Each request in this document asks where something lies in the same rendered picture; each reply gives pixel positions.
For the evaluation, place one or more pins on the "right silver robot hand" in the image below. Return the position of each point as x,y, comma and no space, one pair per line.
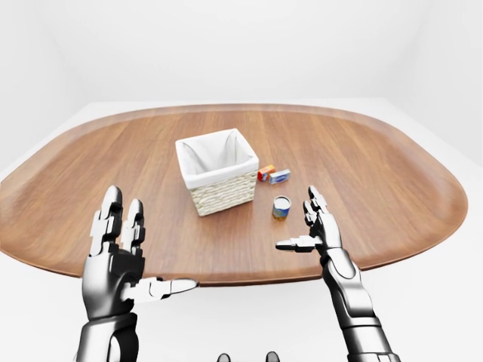
325,230

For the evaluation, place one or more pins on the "small blue white box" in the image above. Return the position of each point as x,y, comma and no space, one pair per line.
279,176

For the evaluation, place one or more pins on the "small dark rounded shape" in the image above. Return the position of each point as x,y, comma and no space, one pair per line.
272,356
223,357

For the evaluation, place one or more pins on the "alphabet soup tin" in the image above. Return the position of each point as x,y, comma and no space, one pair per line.
281,208

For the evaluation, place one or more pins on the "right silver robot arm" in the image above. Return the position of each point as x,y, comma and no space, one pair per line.
354,301

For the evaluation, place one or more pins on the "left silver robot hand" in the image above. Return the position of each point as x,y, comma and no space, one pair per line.
107,279

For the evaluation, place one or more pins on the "small red orange box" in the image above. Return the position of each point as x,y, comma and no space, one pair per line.
265,173

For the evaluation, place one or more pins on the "wicker basket with white liner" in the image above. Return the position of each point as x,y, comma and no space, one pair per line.
217,169

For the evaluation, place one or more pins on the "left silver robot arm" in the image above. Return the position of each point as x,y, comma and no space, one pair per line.
107,339

